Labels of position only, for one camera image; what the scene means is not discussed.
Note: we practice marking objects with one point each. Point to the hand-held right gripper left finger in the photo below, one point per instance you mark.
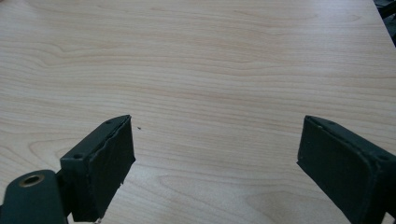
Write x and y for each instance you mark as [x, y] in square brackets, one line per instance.
[99, 168]

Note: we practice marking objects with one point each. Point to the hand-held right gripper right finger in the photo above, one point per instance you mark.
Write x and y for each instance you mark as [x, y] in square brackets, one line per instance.
[345, 174]

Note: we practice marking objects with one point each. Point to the dark room fixture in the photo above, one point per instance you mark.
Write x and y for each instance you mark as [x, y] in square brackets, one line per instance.
[388, 15]

